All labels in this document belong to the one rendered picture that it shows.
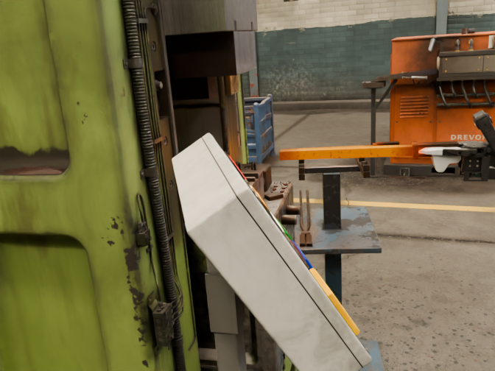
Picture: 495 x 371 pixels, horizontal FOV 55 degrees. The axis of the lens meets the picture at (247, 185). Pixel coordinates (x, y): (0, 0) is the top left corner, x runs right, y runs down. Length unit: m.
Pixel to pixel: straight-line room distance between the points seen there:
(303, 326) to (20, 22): 0.75
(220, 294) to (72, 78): 0.46
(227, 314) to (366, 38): 8.18
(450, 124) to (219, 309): 4.16
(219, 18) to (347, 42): 7.79
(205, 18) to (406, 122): 3.80
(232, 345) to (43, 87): 0.60
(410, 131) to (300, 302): 4.24
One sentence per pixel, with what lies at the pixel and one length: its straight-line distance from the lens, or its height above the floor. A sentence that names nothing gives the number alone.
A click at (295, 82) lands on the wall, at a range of 9.03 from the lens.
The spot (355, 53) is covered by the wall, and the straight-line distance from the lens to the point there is 8.79.
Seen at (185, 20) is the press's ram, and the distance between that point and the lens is 1.08.
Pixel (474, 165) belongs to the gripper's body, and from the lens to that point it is 1.23.
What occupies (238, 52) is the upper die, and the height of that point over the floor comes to 1.32.
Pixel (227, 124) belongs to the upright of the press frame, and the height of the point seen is 1.10.
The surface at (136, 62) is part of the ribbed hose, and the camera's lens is 0.92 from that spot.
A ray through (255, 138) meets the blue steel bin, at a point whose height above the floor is 0.35.
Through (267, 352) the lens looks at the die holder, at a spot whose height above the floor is 0.57.
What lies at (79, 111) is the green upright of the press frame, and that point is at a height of 1.24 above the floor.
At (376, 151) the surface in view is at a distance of 1.21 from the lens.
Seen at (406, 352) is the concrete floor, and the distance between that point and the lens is 2.30.
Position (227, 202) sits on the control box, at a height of 1.19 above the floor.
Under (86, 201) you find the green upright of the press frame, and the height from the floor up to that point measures 1.08.
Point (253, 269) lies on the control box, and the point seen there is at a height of 1.11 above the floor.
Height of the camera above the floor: 1.35
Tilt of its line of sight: 17 degrees down
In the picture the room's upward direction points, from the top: 4 degrees counter-clockwise
